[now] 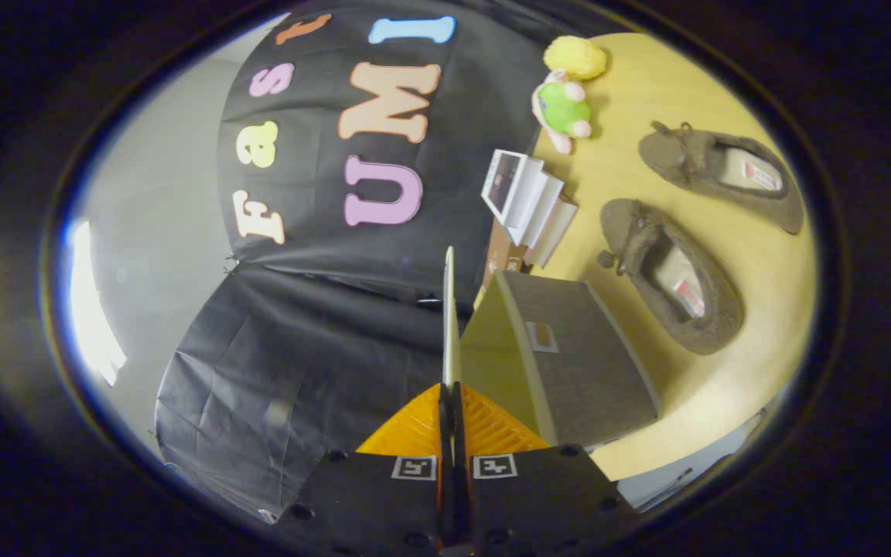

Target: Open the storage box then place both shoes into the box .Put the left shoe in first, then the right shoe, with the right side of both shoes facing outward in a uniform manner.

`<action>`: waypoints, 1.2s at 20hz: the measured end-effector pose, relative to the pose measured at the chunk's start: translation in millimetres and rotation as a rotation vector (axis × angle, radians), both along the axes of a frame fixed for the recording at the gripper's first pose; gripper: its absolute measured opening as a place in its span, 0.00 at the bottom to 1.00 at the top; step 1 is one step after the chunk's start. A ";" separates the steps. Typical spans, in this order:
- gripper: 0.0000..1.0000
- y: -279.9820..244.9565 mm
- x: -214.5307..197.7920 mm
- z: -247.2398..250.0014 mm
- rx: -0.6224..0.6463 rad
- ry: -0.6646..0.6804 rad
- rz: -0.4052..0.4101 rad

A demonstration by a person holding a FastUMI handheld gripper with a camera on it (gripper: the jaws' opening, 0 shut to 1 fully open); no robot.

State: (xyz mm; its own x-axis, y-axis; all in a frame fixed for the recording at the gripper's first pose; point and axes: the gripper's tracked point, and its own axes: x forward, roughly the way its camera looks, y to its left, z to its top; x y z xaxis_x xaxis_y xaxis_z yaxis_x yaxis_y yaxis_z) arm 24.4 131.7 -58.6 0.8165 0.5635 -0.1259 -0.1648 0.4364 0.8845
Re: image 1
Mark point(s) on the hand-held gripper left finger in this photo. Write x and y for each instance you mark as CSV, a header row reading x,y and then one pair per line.
x,y
368,503

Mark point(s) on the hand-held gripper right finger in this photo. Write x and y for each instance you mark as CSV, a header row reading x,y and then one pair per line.
x,y
538,503

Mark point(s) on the grey fabric storage box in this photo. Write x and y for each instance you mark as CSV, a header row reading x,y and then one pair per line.
x,y
577,348

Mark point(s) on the brown fuzzy slipper shoe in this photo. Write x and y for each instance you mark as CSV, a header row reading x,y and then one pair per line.
x,y
670,155
623,224

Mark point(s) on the black backdrop cloth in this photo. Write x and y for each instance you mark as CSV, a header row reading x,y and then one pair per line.
x,y
298,333

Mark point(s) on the brown book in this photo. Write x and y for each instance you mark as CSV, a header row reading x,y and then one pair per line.
x,y
500,255

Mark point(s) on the beige book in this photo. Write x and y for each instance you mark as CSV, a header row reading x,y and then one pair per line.
x,y
561,232

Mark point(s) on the plain white book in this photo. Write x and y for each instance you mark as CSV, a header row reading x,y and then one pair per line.
x,y
542,205

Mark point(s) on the white book with photo cover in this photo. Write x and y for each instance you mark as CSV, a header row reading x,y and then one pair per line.
x,y
501,184

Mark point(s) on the green and pink plush toy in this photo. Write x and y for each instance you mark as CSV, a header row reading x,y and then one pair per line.
x,y
561,108

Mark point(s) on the yellow plush toy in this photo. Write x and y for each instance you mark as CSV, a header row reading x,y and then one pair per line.
x,y
573,56

